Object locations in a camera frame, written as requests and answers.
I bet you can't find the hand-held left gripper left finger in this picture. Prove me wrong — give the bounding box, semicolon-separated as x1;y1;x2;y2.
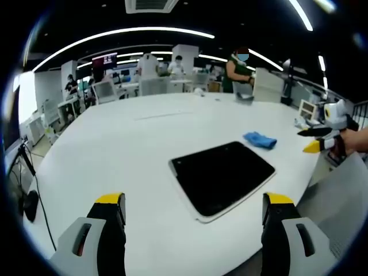
49;193;127;276

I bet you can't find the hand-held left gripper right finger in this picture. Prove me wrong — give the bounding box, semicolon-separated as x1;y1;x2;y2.
260;192;338;276

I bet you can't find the blue cleaning cloth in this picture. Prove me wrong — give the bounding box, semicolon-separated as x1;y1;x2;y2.
243;131;278;150

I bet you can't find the black tablet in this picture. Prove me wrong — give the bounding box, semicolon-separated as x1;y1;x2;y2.
168;141;277;224

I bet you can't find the person's right hand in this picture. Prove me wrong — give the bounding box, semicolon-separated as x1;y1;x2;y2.
341;128;368;156

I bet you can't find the black standing fan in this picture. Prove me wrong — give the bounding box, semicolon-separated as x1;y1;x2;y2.
280;59;294;106

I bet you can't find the grey chair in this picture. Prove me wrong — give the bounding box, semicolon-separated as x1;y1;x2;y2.
296;151;368;259

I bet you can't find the white box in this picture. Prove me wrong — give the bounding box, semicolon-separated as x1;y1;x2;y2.
252;67;285;104

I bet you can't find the grey object on table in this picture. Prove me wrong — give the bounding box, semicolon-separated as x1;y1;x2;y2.
233;82;255;105

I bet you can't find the white table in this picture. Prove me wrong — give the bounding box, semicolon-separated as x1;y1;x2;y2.
24;91;331;276

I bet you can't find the white office chair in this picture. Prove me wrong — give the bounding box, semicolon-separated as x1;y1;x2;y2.
91;79;119;105

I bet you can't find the white mesh chair back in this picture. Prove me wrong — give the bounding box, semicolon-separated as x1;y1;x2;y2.
139;77;171;96

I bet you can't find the ceiling air vent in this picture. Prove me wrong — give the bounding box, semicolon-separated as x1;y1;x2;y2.
124;0;179;14

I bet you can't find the small white picture frame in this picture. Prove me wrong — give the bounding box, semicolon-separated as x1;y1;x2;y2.
298;99;319;120

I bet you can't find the black cable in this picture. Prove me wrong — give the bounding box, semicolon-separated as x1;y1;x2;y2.
17;140;57;251

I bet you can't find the wall screen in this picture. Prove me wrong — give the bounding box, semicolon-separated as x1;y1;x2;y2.
91;52;118;69

